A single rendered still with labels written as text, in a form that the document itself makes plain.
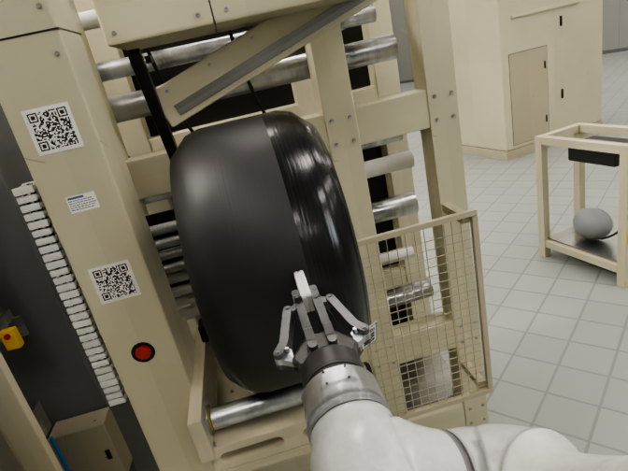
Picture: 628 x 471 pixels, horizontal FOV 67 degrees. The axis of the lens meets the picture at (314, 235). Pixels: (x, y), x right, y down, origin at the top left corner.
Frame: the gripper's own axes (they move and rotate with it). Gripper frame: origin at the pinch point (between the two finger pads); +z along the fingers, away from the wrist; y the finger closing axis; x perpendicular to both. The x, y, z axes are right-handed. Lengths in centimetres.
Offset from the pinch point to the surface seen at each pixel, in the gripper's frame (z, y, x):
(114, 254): 23.4, 31.2, -2.4
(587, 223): 155, -182, 118
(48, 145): 26.6, 34.7, -23.6
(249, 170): 15.8, 3.4, -14.8
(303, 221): 7.6, -2.8, -7.4
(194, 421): 7.7, 25.1, 27.9
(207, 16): 55, 3, -36
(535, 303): 128, -133, 142
